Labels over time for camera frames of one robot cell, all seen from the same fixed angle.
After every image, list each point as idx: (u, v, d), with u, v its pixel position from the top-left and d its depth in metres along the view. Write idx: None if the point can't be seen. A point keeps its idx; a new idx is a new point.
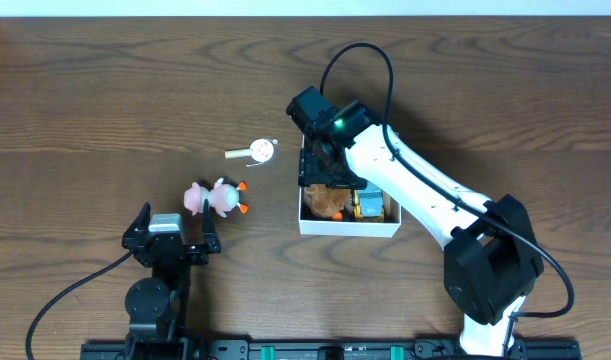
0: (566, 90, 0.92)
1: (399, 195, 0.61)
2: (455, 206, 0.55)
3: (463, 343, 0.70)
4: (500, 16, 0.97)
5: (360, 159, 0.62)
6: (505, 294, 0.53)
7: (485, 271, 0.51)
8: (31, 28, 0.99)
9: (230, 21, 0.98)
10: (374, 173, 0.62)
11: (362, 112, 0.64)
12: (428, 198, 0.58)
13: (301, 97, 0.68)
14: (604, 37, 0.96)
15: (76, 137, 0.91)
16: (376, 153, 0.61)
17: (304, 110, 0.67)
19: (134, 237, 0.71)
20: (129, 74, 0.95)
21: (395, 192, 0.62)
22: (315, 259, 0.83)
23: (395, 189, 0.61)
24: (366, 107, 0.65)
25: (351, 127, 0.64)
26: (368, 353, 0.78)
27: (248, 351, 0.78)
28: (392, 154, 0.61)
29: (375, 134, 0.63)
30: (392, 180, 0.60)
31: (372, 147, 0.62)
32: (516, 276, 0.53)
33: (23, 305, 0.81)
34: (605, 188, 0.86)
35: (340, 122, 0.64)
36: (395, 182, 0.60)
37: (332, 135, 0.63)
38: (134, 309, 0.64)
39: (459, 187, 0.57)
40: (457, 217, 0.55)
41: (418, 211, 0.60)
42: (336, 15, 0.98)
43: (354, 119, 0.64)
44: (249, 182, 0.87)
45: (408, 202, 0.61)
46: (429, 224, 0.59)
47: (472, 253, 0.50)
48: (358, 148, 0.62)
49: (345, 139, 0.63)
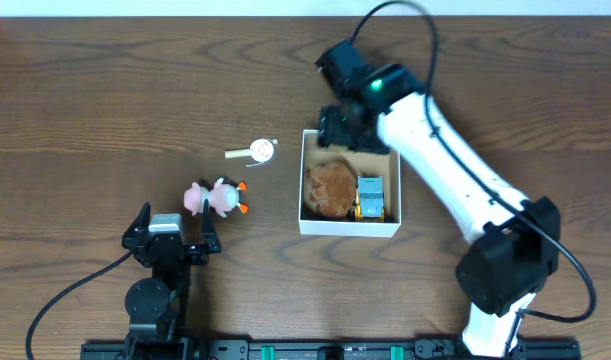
0: (565, 90, 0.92)
1: (433, 176, 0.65)
2: (491, 199, 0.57)
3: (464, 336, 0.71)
4: (501, 16, 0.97)
5: (397, 127, 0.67)
6: (517, 291, 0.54)
7: (508, 268, 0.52)
8: (31, 28, 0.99)
9: (230, 20, 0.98)
10: (409, 146, 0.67)
11: (400, 75, 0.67)
12: (464, 186, 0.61)
13: (335, 52, 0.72)
14: (605, 37, 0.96)
15: (75, 137, 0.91)
16: (415, 127, 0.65)
17: (337, 66, 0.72)
19: (134, 237, 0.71)
20: (129, 74, 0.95)
21: (430, 171, 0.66)
22: (314, 258, 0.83)
23: (428, 166, 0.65)
24: (405, 70, 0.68)
25: (387, 90, 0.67)
26: (368, 353, 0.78)
27: (248, 351, 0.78)
28: (431, 132, 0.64)
29: (416, 106, 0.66)
30: (429, 158, 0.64)
31: (413, 120, 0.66)
32: (532, 274, 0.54)
33: (22, 305, 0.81)
34: (605, 188, 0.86)
35: (379, 83, 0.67)
36: (432, 162, 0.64)
37: (370, 95, 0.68)
38: (134, 309, 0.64)
39: (495, 181, 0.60)
40: (491, 210, 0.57)
41: (450, 194, 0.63)
42: (336, 15, 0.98)
43: (392, 81, 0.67)
44: (248, 182, 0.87)
45: (442, 184, 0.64)
46: (458, 211, 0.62)
47: (498, 250, 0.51)
48: (396, 115, 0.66)
49: (380, 102, 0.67)
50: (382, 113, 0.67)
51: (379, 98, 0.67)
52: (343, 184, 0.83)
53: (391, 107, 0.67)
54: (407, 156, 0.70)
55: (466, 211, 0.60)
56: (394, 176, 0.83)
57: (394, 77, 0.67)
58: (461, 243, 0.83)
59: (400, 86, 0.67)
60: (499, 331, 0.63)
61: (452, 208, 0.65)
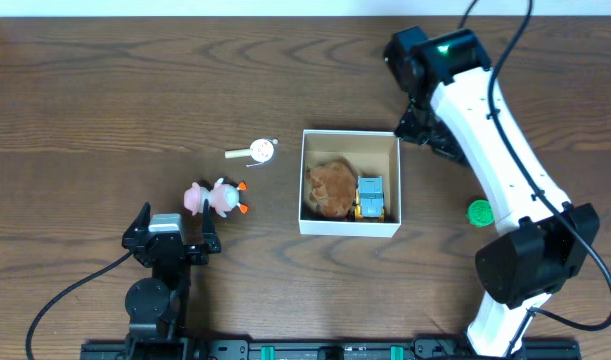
0: (565, 90, 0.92)
1: (473, 157, 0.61)
2: (535, 195, 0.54)
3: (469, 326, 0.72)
4: (501, 16, 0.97)
5: (456, 99, 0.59)
6: (533, 287, 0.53)
7: (534, 264, 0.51)
8: (30, 28, 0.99)
9: (230, 20, 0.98)
10: (460, 121, 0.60)
11: (469, 43, 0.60)
12: (510, 175, 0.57)
13: (402, 34, 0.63)
14: (605, 37, 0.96)
15: (75, 137, 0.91)
16: (474, 104, 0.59)
17: (402, 41, 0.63)
19: (134, 237, 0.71)
20: (129, 74, 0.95)
21: (471, 151, 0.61)
22: (314, 258, 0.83)
23: (475, 146, 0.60)
24: (474, 37, 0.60)
25: (452, 60, 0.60)
26: (368, 353, 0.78)
27: (248, 351, 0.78)
28: (489, 112, 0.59)
29: (479, 81, 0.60)
30: (478, 137, 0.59)
31: (474, 94, 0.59)
32: (552, 273, 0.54)
33: (22, 305, 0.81)
34: (605, 188, 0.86)
35: (445, 49, 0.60)
36: (480, 142, 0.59)
37: (435, 61, 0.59)
38: (134, 308, 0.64)
39: (544, 176, 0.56)
40: (532, 206, 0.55)
41: (491, 178, 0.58)
42: (337, 15, 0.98)
43: (459, 49, 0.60)
44: (248, 183, 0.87)
45: (482, 166, 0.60)
46: (493, 196, 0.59)
47: (533, 246, 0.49)
48: (458, 87, 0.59)
49: (442, 70, 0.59)
50: (442, 83, 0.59)
51: (442, 66, 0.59)
52: (343, 184, 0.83)
53: (453, 78, 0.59)
54: (453, 128, 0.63)
55: (502, 200, 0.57)
56: (394, 175, 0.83)
57: (462, 45, 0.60)
58: (460, 243, 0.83)
59: (467, 59, 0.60)
60: (505, 327, 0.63)
61: (486, 191, 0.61)
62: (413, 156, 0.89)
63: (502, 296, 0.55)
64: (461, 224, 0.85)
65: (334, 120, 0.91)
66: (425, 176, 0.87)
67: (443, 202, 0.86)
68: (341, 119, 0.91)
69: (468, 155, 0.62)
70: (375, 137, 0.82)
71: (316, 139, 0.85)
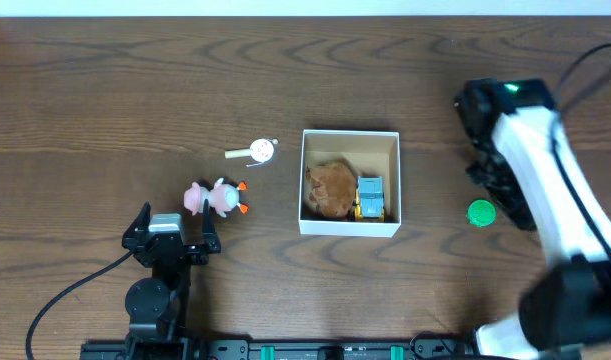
0: (565, 90, 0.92)
1: (528, 184, 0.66)
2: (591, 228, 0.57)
3: (482, 328, 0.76)
4: (502, 16, 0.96)
5: (516, 126, 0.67)
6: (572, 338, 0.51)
7: (584, 309, 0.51)
8: (30, 28, 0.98)
9: (230, 20, 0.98)
10: (523, 160, 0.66)
11: (536, 94, 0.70)
12: (566, 208, 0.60)
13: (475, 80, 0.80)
14: (605, 37, 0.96)
15: (76, 137, 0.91)
16: (535, 141, 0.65)
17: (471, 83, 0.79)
19: (133, 237, 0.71)
20: (129, 74, 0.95)
21: (528, 180, 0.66)
22: (314, 258, 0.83)
23: (535, 182, 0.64)
24: (544, 92, 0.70)
25: (523, 100, 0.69)
26: (368, 353, 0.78)
27: (248, 351, 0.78)
28: (549, 148, 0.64)
29: (541, 120, 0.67)
30: (538, 172, 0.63)
31: (535, 128, 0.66)
32: (601, 332, 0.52)
33: (22, 305, 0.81)
34: (604, 189, 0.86)
35: (511, 90, 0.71)
36: (538, 172, 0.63)
37: (499, 95, 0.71)
38: (134, 308, 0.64)
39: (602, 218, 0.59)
40: (585, 241, 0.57)
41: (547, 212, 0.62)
42: (337, 15, 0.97)
43: (527, 94, 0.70)
44: (248, 183, 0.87)
45: (538, 195, 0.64)
46: (547, 227, 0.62)
47: (582, 280, 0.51)
48: (521, 121, 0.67)
49: (507, 103, 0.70)
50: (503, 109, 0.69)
51: (508, 101, 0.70)
52: (344, 184, 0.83)
53: (517, 111, 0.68)
54: (516, 167, 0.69)
55: (552, 228, 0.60)
56: (394, 175, 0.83)
57: (528, 91, 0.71)
58: (461, 243, 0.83)
59: (535, 100, 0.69)
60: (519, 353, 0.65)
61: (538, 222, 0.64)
62: (413, 156, 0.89)
63: (541, 339, 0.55)
64: (461, 224, 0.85)
65: (334, 120, 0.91)
66: (425, 176, 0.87)
67: (443, 202, 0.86)
68: (341, 119, 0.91)
69: (526, 189, 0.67)
70: (375, 137, 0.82)
71: (316, 139, 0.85)
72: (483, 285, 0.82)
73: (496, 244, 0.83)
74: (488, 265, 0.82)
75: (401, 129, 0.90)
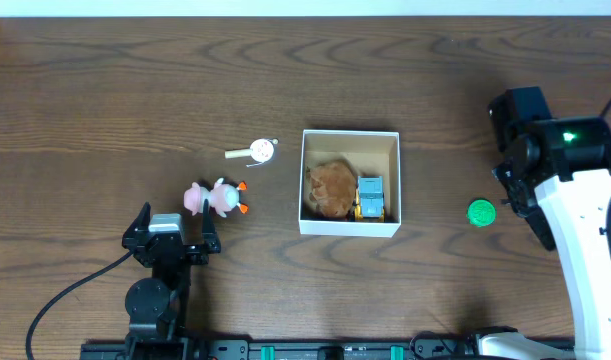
0: (565, 91, 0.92)
1: (565, 256, 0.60)
2: None
3: (487, 338, 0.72)
4: (502, 16, 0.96)
5: (569, 201, 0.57)
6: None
7: None
8: (29, 27, 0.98)
9: (230, 20, 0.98)
10: (572, 231, 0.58)
11: (597, 145, 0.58)
12: (609, 306, 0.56)
13: (517, 95, 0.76)
14: (605, 37, 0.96)
15: (76, 137, 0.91)
16: (590, 215, 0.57)
17: (517, 102, 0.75)
19: (133, 237, 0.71)
20: (129, 74, 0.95)
21: (571, 259, 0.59)
22: (314, 258, 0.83)
23: (576, 259, 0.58)
24: (606, 141, 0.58)
25: (578, 149, 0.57)
26: (368, 353, 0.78)
27: (248, 351, 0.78)
28: (604, 229, 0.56)
29: (603, 189, 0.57)
30: (584, 251, 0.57)
31: (590, 201, 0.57)
32: None
33: (22, 305, 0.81)
34: None
35: (569, 138, 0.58)
36: (584, 256, 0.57)
37: (552, 147, 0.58)
38: (134, 309, 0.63)
39: None
40: None
41: (585, 297, 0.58)
42: (337, 15, 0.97)
43: (584, 148, 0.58)
44: (248, 183, 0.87)
45: (580, 283, 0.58)
46: (581, 312, 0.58)
47: None
48: (575, 189, 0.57)
49: (560, 163, 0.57)
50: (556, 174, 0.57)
51: (562, 150, 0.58)
52: (344, 184, 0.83)
53: (571, 175, 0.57)
54: (561, 233, 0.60)
55: (594, 327, 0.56)
56: (394, 175, 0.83)
57: (588, 142, 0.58)
58: (461, 243, 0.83)
59: (592, 152, 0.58)
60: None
61: (572, 298, 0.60)
62: (413, 156, 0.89)
63: None
64: (461, 224, 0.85)
65: (334, 120, 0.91)
66: (426, 176, 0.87)
67: (443, 202, 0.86)
68: (341, 119, 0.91)
69: (561, 256, 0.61)
70: (375, 137, 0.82)
71: (316, 139, 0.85)
72: (483, 285, 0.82)
73: (496, 243, 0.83)
74: (488, 265, 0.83)
75: (401, 129, 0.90)
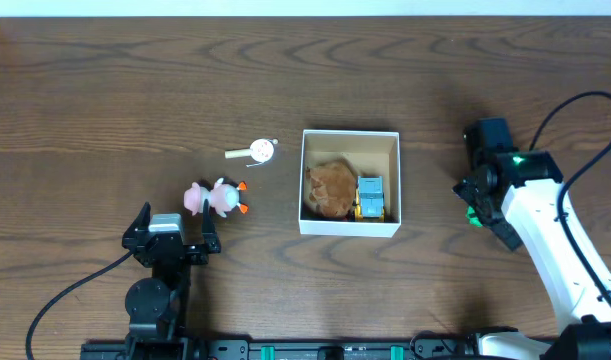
0: (565, 90, 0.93)
1: (533, 249, 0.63)
2: (601, 296, 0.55)
3: (487, 337, 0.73)
4: (502, 16, 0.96)
5: (523, 197, 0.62)
6: (589, 342, 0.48)
7: None
8: (30, 27, 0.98)
9: (230, 20, 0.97)
10: (530, 222, 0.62)
11: (545, 163, 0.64)
12: (574, 273, 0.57)
13: (487, 125, 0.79)
14: (605, 37, 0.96)
15: (76, 137, 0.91)
16: (542, 206, 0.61)
17: (484, 131, 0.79)
19: (134, 237, 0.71)
20: (129, 74, 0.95)
21: (536, 245, 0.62)
22: (314, 258, 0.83)
23: (540, 246, 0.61)
24: (552, 161, 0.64)
25: (529, 170, 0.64)
26: (368, 353, 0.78)
27: (248, 351, 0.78)
28: (557, 215, 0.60)
29: (549, 187, 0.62)
30: (544, 235, 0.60)
31: (541, 197, 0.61)
32: None
33: (22, 306, 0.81)
34: (603, 189, 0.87)
35: (519, 160, 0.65)
36: (545, 239, 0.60)
37: (506, 167, 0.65)
38: (134, 309, 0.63)
39: None
40: (597, 308, 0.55)
41: (554, 277, 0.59)
42: (337, 15, 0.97)
43: (534, 166, 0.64)
44: (248, 183, 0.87)
45: (545, 262, 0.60)
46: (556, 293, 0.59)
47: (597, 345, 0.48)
48: (526, 189, 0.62)
49: (514, 177, 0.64)
50: (512, 186, 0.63)
51: (513, 171, 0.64)
52: (343, 184, 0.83)
53: (524, 184, 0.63)
54: (524, 231, 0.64)
55: (565, 296, 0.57)
56: (394, 175, 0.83)
57: (538, 161, 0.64)
58: (461, 243, 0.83)
59: (542, 170, 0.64)
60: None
61: (546, 285, 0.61)
62: (413, 156, 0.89)
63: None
64: (461, 224, 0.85)
65: (334, 120, 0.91)
66: (426, 176, 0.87)
67: (443, 202, 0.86)
68: (341, 120, 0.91)
69: (531, 251, 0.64)
70: (375, 137, 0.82)
71: (316, 139, 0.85)
72: (483, 285, 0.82)
73: (496, 243, 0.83)
74: (488, 265, 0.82)
75: (401, 129, 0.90)
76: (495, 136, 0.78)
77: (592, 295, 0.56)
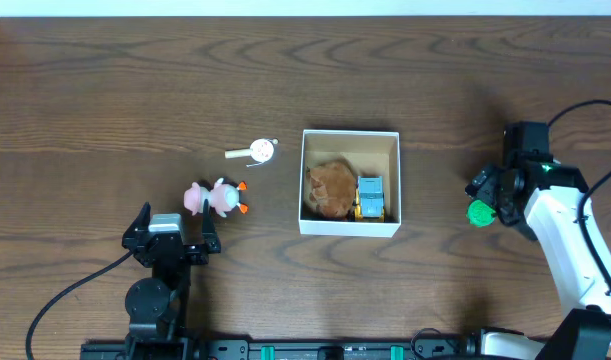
0: (565, 90, 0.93)
1: (547, 246, 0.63)
2: (609, 291, 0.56)
3: (490, 334, 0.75)
4: (502, 16, 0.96)
5: (547, 199, 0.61)
6: (589, 327, 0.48)
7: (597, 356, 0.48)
8: (29, 27, 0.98)
9: (230, 20, 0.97)
10: (548, 221, 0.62)
11: (573, 176, 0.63)
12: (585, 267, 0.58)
13: (530, 125, 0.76)
14: (606, 37, 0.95)
15: (76, 137, 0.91)
16: (563, 207, 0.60)
17: (526, 130, 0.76)
19: (133, 237, 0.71)
20: (129, 74, 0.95)
21: (549, 239, 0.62)
22: (314, 258, 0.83)
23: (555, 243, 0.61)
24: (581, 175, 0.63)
25: (555, 177, 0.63)
26: (368, 353, 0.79)
27: (248, 351, 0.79)
28: (577, 216, 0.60)
29: (573, 191, 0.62)
30: (561, 233, 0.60)
31: (564, 199, 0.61)
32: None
33: (22, 305, 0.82)
34: (604, 189, 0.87)
35: (548, 168, 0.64)
36: (561, 236, 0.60)
37: (535, 172, 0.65)
38: (134, 308, 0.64)
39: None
40: (604, 301, 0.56)
41: (565, 271, 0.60)
42: (337, 15, 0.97)
43: (562, 176, 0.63)
44: (248, 183, 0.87)
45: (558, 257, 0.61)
46: (565, 285, 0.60)
47: (598, 333, 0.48)
48: (551, 192, 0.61)
49: (541, 181, 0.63)
50: (538, 188, 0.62)
51: (541, 176, 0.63)
52: (343, 184, 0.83)
53: (550, 188, 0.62)
54: (540, 229, 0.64)
55: (573, 287, 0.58)
56: (394, 175, 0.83)
57: (566, 172, 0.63)
58: (461, 243, 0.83)
59: (570, 180, 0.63)
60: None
61: (555, 279, 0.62)
62: (413, 156, 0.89)
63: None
64: (461, 224, 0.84)
65: (334, 120, 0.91)
66: (426, 176, 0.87)
67: (443, 202, 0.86)
68: (341, 120, 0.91)
69: (545, 247, 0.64)
70: (375, 137, 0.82)
71: (316, 139, 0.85)
72: (483, 285, 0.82)
73: (496, 243, 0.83)
74: (488, 265, 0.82)
75: (401, 129, 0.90)
76: (535, 139, 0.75)
77: (601, 289, 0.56)
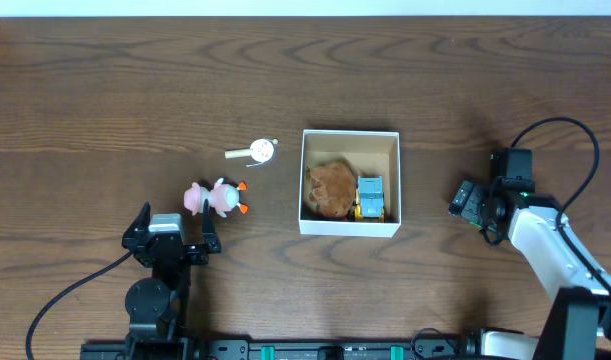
0: (565, 90, 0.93)
1: (534, 257, 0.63)
2: (591, 275, 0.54)
3: (490, 333, 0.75)
4: (503, 16, 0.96)
5: (526, 213, 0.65)
6: (578, 304, 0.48)
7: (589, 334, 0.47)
8: (29, 27, 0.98)
9: (230, 20, 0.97)
10: (531, 233, 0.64)
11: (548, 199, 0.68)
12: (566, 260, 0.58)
13: (514, 154, 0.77)
14: (606, 37, 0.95)
15: (76, 136, 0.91)
16: (542, 218, 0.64)
17: (510, 159, 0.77)
19: (133, 237, 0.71)
20: (129, 74, 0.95)
21: (534, 249, 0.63)
22: (314, 258, 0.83)
23: (539, 250, 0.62)
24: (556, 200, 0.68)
25: (533, 200, 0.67)
26: (368, 353, 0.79)
27: (248, 351, 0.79)
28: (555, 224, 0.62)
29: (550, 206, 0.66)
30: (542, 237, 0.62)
31: (541, 212, 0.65)
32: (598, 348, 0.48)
33: (22, 305, 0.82)
34: (603, 189, 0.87)
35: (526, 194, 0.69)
36: (542, 241, 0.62)
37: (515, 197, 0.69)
38: (134, 308, 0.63)
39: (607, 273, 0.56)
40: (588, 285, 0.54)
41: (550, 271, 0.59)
42: (337, 15, 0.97)
43: (539, 199, 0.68)
44: (248, 183, 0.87)
45: (542, 261, 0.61)
46: (552, 284, 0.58)
47: (587, 308, 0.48)
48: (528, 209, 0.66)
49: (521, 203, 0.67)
50: (518, 209, 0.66)
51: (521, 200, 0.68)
52: (343, 184, 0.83)
53: (528, 206, 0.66)
54: (526, 246, 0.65)
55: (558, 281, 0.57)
56: (394, 175, 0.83)
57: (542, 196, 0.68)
58: (461, 243, 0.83)
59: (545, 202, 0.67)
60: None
61: (544, 284, 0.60)
62: (413, 156, 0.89)
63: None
64: (461, 224, 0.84)
65: (334, 120, 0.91)
66: (426, 176, 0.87)
67: (443, 202, 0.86)
68: (341, 120, 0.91)
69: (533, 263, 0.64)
70: (375, 137, 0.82)
71: (316, 139, 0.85)
72: (483, 285, 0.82)
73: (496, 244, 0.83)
74: (488, 265, 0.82)
75: (401, 129, 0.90)
76: (518, 169, 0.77)
77: (584, 275, 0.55)
